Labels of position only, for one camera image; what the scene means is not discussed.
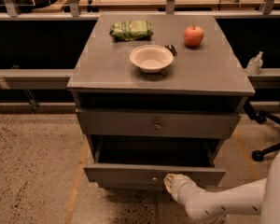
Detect white paper bowl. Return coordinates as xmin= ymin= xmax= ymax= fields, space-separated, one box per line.
xmin=130 ymin=45 xmax=174 ymax=73

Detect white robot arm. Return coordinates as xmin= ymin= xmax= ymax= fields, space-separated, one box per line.
xmin=163 ymin=152 xmax=280 ymax=224

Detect clear sanitizer pump bottle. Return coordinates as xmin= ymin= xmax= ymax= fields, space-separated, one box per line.
xmin=245 ymin=51 xmax=263 ymax=75

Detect red apple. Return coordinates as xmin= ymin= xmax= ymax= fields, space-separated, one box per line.
xmin=183 ymin=25 xmax=203 ymax=48

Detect grey bottom drawer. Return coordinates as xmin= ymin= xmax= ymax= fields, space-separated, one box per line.
xmin=98 ymin=182 xmax=165 ymax=190

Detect small dark wrapped snack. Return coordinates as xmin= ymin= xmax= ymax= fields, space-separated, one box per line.
xmin=164 ymin=45 xmax=177 ymax=56

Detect black office chair base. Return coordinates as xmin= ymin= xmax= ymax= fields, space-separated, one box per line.
xmin=243 ymin=100 xmax=280 ymax=162

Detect grey top drawer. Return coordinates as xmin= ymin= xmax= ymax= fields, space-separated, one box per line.
xmin=77 ymin=109 xmax=239 ymax=139

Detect grey drawer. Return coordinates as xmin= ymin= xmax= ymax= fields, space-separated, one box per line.
xmin=98 ymin=182 xmax=165 ymax=190
xmin=77 ymin=109 xmax=239 ymax=139
xmin=85 ymin=135 xmax=225 ymax=187

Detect green chip bag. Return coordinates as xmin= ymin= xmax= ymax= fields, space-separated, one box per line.
xmin=109 ymin=21 xmax=154 ymax=41

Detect grey wooden drawer cabinet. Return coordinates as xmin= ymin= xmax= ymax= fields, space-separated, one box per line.
xmin=66 ymin=14 xmax=256 ymax=161

